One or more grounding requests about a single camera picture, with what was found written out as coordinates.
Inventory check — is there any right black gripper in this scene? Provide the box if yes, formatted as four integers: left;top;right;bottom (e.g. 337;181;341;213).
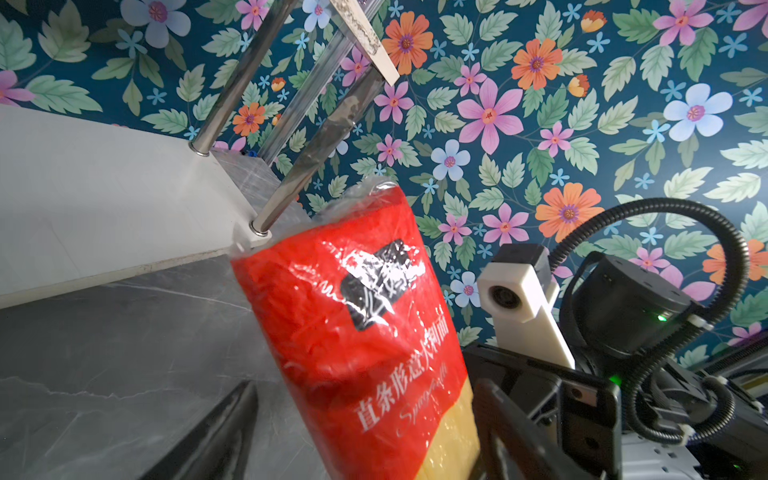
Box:
463;344;623;479

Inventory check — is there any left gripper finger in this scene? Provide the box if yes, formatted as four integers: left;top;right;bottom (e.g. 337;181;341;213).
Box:
142;380;259;480

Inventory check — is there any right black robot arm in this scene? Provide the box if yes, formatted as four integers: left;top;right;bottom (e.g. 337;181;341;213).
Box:
464;198;767;479

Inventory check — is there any white two-tier shelf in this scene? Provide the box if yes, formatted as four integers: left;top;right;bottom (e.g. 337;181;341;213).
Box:
1;1;398;308

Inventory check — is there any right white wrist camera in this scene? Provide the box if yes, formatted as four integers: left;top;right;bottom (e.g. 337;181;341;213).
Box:
477;243;576;369

